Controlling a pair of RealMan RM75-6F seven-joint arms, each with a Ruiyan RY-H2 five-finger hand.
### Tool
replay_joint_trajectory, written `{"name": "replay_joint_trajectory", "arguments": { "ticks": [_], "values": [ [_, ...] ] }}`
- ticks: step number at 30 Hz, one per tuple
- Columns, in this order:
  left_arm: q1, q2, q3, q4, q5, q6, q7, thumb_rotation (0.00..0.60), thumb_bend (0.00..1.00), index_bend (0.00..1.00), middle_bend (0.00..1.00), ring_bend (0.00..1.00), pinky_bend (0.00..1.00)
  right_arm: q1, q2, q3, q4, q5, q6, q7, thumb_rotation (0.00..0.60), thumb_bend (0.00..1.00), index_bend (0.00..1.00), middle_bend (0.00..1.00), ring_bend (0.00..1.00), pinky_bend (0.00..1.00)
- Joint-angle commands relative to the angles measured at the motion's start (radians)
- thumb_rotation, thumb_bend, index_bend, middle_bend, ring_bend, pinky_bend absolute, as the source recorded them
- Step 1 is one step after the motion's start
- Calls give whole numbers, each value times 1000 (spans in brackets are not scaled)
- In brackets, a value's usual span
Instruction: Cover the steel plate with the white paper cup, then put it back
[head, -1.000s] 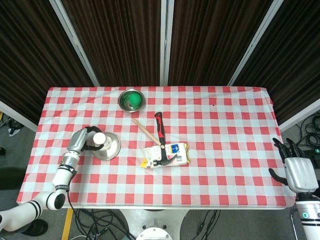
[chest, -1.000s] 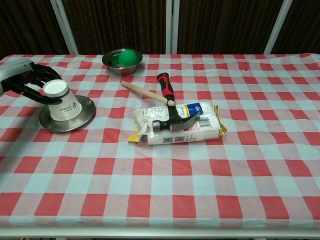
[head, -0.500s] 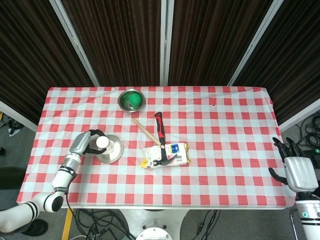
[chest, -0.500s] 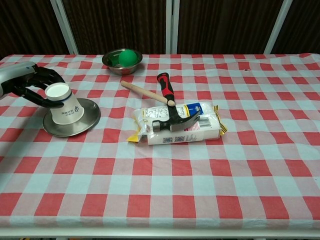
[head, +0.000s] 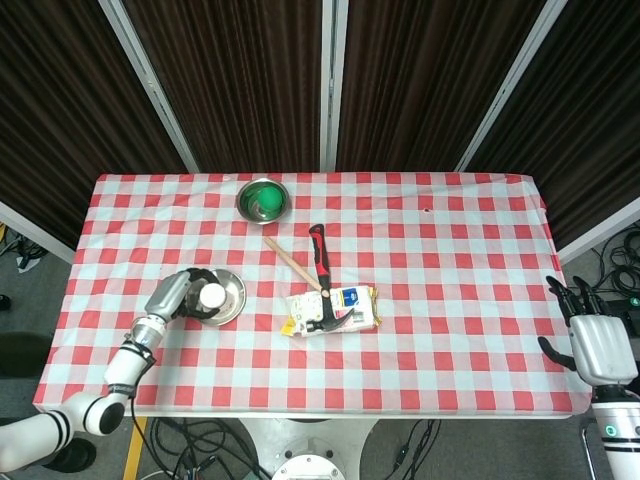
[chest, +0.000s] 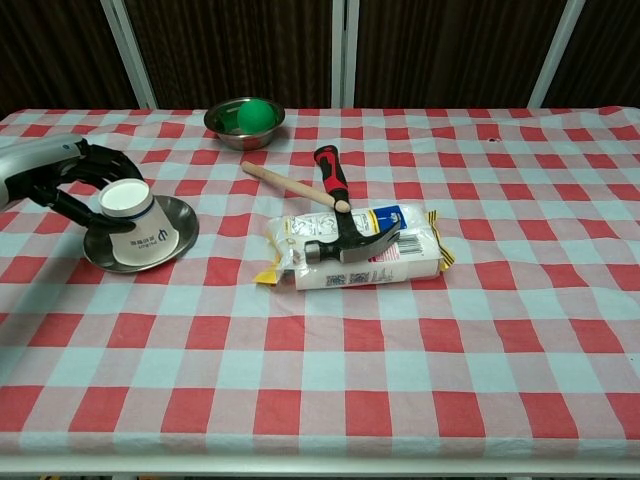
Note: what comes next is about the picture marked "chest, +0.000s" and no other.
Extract white slanted frame post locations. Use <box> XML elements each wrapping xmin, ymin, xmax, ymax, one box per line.
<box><xmin>527</xmin><ymin>0</ymin><xmax>587</xmax><ymax>109</ymax></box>
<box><xmin>99</xmin><ymin>0</ymin><xmax>158</xmax><ymax>110</ymax></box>

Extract white paper cup blue band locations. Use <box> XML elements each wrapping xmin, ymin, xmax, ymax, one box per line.
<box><xmin>97</xmin><ymin>179</ymin><xmax>183</xmax><ymax>267</ymax></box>

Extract green ball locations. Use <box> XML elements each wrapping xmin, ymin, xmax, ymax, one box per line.
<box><xmin>236</xmin><ymin>98</ymin><xmax>278</xmax><ymax>135</ymax></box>

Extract steel plate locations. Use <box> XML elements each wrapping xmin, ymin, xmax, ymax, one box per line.
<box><xmin>82</xmin><ymin>194</ymin><xmax>202</xmax><ymax>274</ymax></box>

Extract white plastic package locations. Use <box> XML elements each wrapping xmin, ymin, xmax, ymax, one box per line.
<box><xmin>252</xmin><ymin>202</ymin><xmax>454</xmax><ymax>292</ymax></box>

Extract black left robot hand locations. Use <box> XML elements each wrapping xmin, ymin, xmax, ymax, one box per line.
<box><xmin>8</xmin><ymin>138</ymin><xmax>146</xmax><ymax>235</ymax></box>

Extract stainless steel bowl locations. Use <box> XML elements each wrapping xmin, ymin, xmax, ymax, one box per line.
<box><xmin>203</xmin><ymin>96</ymin><xmax>287</xmax><ymax>152</ymax></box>

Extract wooden stick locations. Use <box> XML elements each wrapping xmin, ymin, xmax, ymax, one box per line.
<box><xmin>240</xmin><ymin>159</ymin><xmax>352</xmax><ymax>213</ymax></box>

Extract white upright frame post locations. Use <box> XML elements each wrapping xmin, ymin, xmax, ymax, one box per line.
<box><xmin>331</xmin><ymin>0</ymin><xmax>360</xmax><ymax>109</ymax></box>

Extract red black claw hammer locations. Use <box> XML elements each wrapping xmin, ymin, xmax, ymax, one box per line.
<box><xmin>303</xmin><ymin>144</ymin><xmax>403</xmax><ymax>267</ymax></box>

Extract red white checkered tablecloth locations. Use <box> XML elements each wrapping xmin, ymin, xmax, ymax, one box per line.
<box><xmin>0</xmin><ymin>105</ymin><xmax>640</xmax><ymax>459</ymax></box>

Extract white table edge rail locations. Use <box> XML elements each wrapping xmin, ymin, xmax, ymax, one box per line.
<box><xmin>0</xmin><ymin>453</ymin><xmax>640</xmax><ymax>477</ymax></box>

